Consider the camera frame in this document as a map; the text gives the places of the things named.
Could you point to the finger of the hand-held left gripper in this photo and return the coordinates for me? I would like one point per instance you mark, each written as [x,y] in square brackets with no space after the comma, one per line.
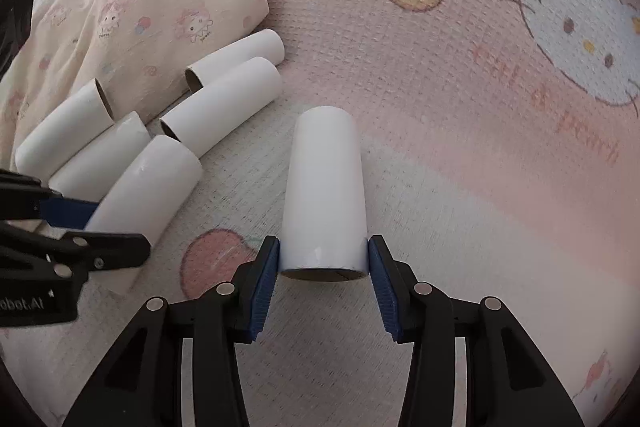
[115,249]
[70,213]

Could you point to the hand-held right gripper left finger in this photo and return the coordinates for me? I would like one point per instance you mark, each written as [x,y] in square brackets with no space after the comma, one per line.
[265,292]

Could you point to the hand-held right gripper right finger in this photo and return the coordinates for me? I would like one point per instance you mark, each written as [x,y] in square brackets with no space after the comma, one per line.
[382,292]

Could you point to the white cardboard roll tube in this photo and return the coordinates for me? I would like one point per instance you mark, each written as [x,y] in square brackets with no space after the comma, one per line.
[322,187]
[150,187]

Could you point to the pile of white tubes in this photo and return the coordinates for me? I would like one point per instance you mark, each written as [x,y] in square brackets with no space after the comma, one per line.
[225,107]

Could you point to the pink cat printed blanket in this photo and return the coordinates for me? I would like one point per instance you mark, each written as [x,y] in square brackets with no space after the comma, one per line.
[450,157]

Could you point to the pink printed pillow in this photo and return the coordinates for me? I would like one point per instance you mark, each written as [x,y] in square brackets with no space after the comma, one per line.
[150,7]

